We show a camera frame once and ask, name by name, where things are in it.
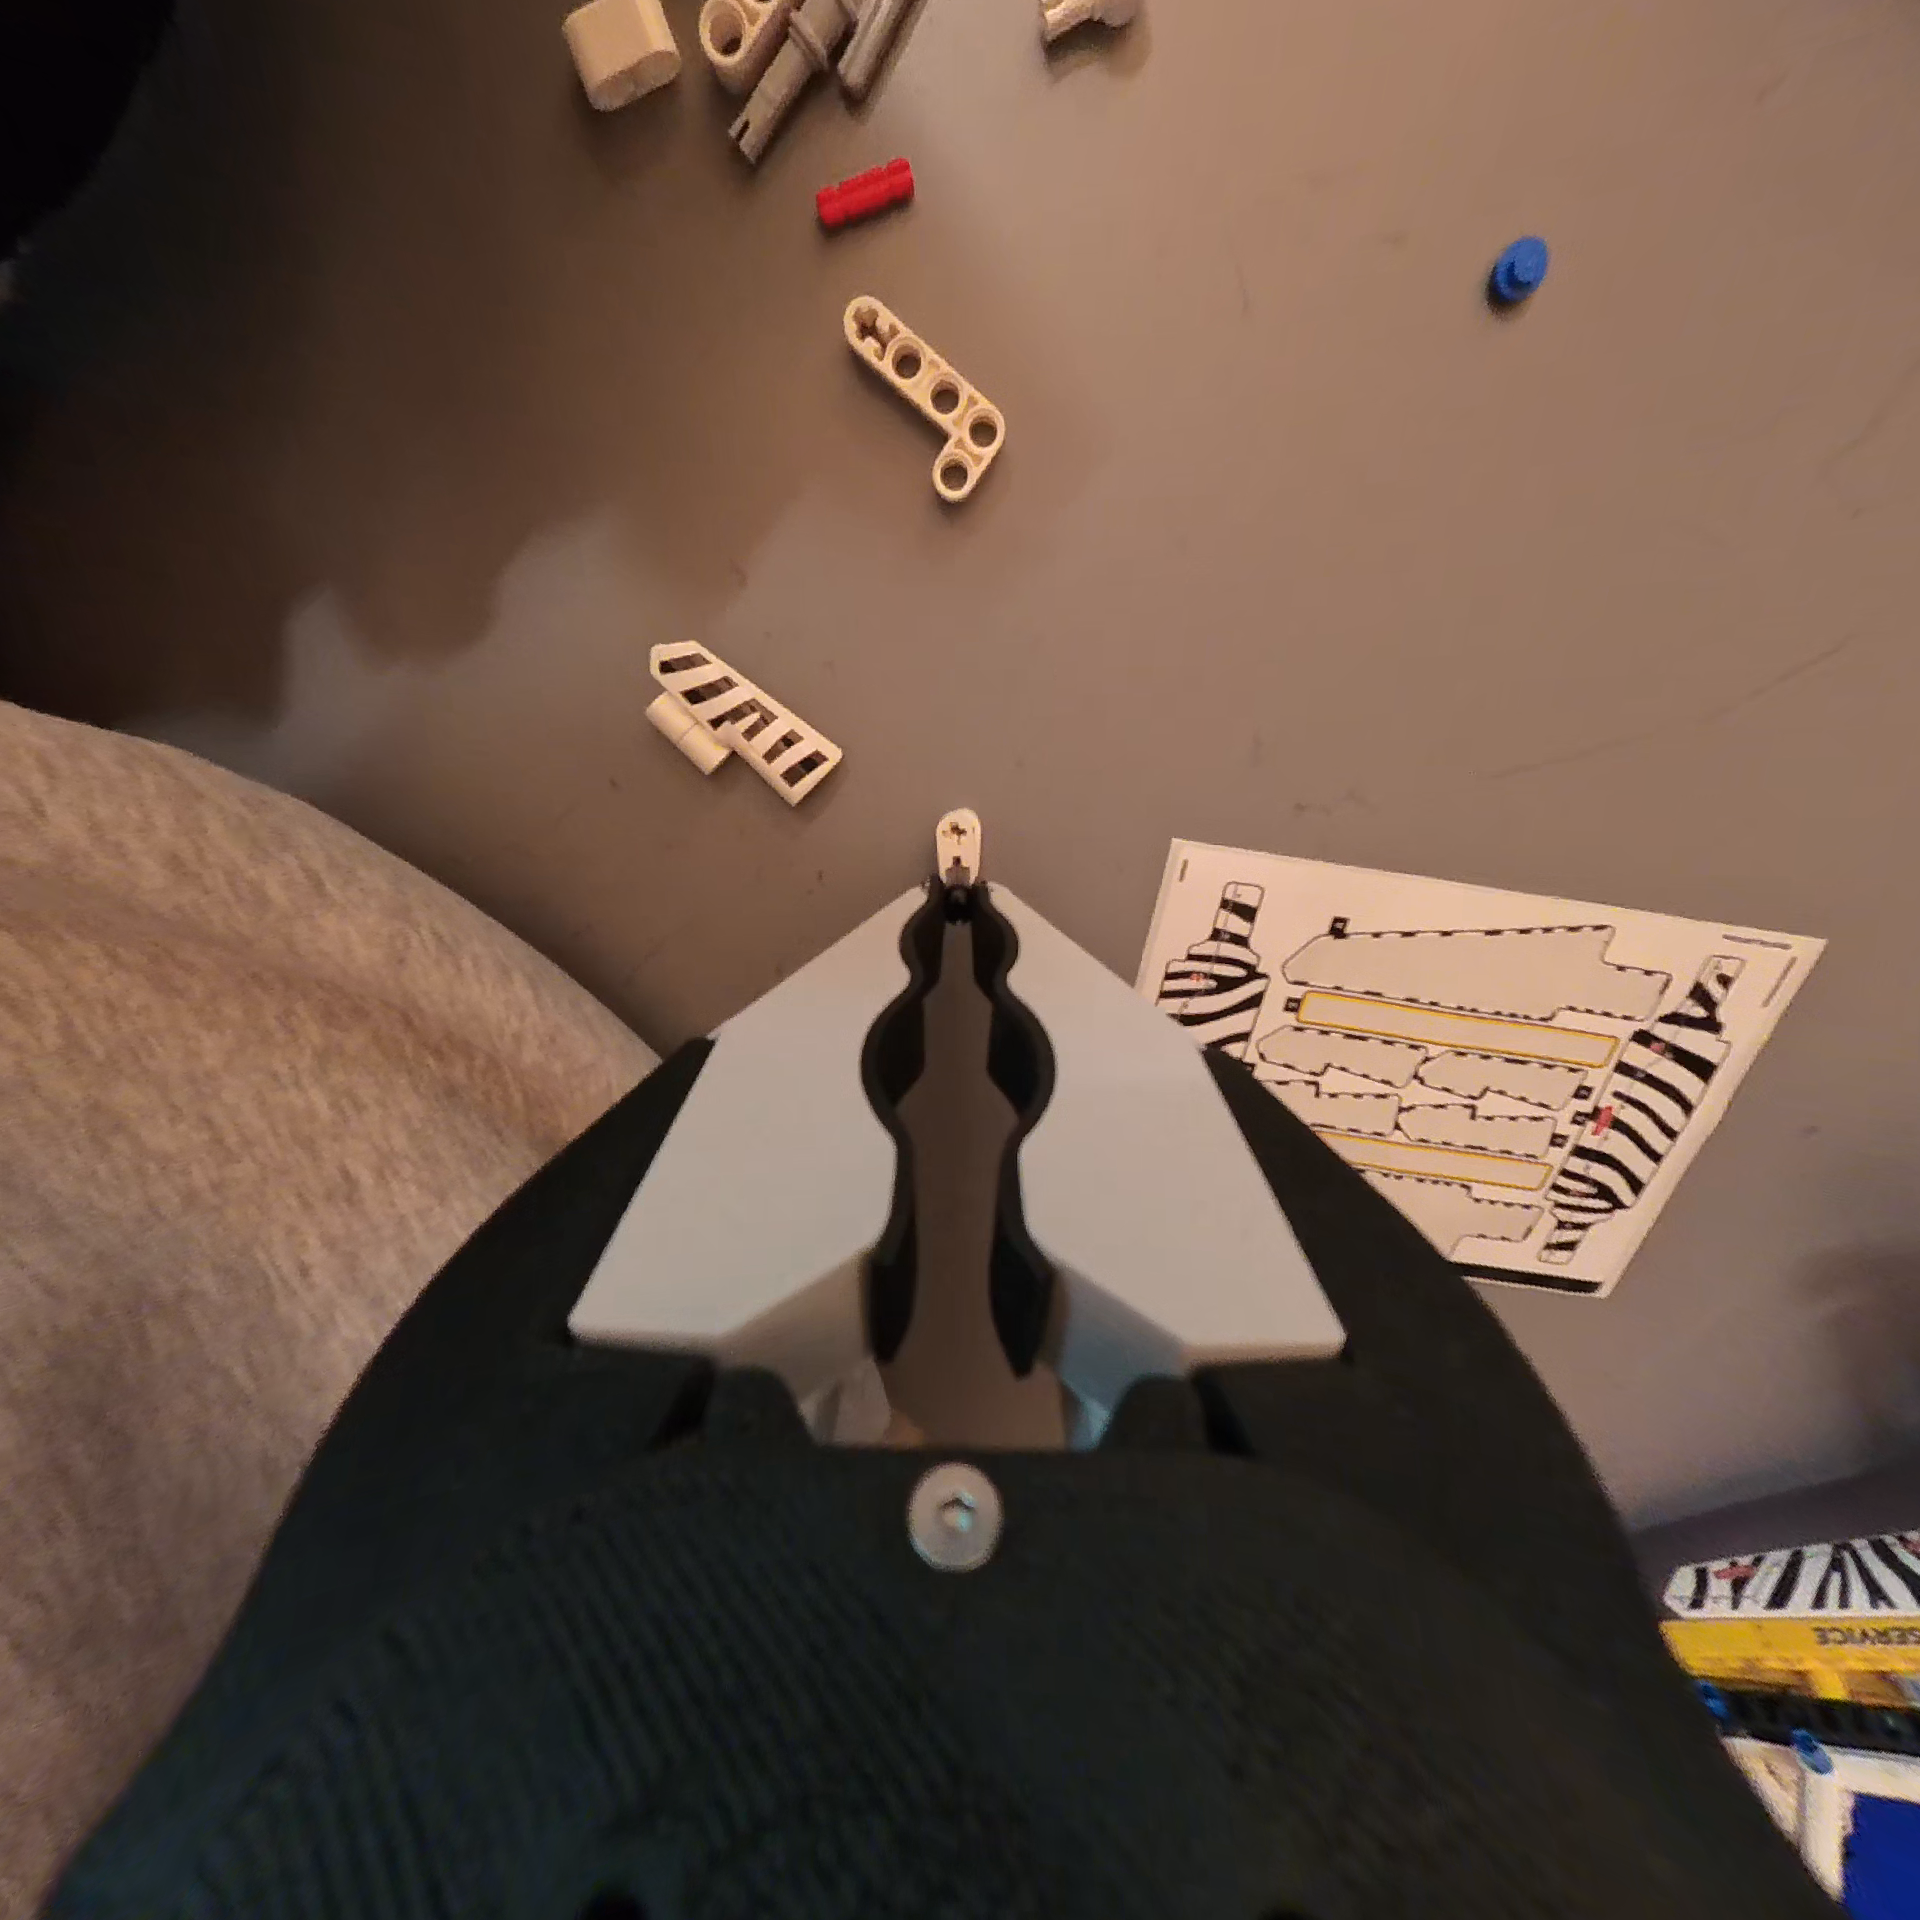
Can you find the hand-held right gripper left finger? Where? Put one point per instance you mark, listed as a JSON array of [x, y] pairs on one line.
[[735, 1186]]

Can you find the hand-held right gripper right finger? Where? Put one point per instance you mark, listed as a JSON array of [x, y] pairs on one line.
[[1156, 1202]]

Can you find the small white lego connector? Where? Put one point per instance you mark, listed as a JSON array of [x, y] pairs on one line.
[[956, 844]]

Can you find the white lego elbow connector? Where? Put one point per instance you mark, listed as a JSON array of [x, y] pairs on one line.
[[1083, 17]]

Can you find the striped white lego panel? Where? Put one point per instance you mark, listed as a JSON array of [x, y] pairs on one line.
[[749, 724]]

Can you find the white angled lego beam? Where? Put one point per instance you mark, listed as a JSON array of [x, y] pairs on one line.
[[943, 394]]

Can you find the blue round lego stud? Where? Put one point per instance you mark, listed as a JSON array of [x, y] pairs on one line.
[[1518, 273]]

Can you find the red lego pin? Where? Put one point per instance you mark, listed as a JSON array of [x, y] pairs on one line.
[[866, 193]]

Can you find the grey lego axle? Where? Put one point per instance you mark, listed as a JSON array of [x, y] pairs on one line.
[[780, 99], [878, 42]]

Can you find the thick white lego block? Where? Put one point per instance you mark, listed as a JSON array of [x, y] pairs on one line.
[[618, 54]]

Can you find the white lego pin connector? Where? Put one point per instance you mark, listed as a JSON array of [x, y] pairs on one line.
[[737, 34]]

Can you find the zebra striped sticker sheet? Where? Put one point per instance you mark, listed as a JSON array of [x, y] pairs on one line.
[[1478, 1072]]

